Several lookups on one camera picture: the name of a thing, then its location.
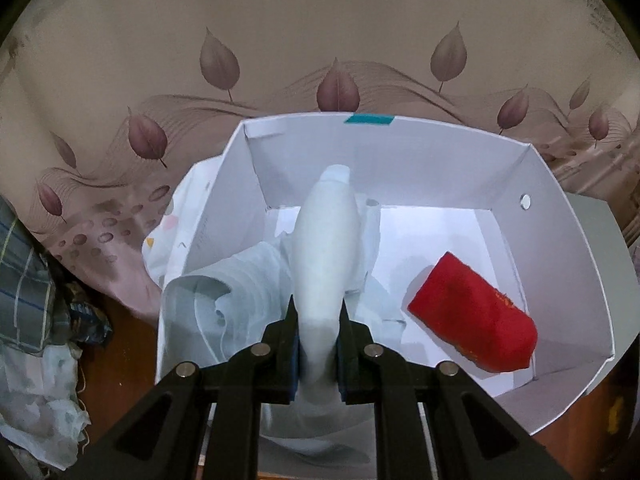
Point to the white floral cloth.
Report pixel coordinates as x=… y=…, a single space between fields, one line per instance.
x=40 y=410

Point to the grey plaid cloth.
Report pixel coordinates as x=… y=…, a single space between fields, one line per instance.
x=27 y=280

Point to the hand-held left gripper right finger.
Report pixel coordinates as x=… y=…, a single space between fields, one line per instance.
x=357 y=365

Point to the white shoe box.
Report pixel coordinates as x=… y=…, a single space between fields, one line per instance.
x=450 y=175

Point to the grey storage box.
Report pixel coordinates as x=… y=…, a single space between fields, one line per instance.
x=595 y=225

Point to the white dotted sheet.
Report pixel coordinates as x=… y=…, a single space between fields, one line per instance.
x=165 y=240

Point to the leaf print bed cover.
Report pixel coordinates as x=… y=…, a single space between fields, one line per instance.
x=300 y=35

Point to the red underwear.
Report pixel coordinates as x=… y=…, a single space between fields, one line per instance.
x=470 y=310

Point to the blue snack packet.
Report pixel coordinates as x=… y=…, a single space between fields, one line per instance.
x=90 y=317

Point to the white underwear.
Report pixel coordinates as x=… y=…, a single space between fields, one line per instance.
x=327 y=250

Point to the pale blue underwear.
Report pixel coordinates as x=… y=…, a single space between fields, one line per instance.
x=235 y=300

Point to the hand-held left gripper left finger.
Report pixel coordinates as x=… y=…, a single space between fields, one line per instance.
x=280 y=360

